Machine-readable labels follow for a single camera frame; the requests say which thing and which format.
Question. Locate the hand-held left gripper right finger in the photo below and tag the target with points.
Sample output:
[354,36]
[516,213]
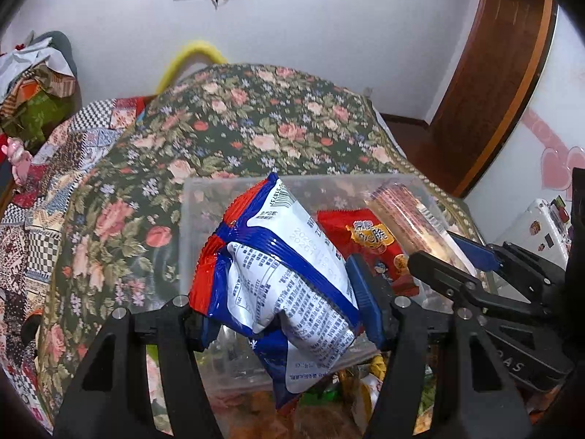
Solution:
[365,295]

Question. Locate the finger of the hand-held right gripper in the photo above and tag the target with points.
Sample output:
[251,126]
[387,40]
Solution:
[438,274]
[477,252]

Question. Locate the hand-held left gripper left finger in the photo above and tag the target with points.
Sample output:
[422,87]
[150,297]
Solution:
[206,331]

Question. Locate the brown biscuit sleeve packet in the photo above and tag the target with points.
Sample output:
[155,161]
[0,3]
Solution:
[411,219]

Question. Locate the white blue red snack packet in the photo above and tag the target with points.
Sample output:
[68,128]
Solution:
[274,274]

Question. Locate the clear plastic container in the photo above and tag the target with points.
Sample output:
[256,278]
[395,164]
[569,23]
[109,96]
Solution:
[201,206]

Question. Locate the white case with stickers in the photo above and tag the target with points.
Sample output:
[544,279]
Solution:
[537,226]

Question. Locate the pile of assorted snack packets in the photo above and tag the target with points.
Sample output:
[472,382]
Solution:
[365,388]

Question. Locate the brown wooden door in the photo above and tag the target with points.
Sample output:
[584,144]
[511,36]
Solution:
[493,77]

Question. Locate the floral blanket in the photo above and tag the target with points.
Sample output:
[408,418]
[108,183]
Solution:
[256,119]

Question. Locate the patchwork quilt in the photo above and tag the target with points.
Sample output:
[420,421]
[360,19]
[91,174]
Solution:
[50,169]

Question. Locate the pink toy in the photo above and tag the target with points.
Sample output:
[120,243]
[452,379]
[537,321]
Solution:
[16,155]

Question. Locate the yellow foam tube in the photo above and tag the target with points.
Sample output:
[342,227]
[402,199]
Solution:
[183,61]

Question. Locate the pile of clothes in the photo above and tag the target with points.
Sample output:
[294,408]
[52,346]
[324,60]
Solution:
[36,82]

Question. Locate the pink heart wall sticker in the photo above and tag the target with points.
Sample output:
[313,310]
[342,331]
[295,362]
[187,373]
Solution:
[555,155]

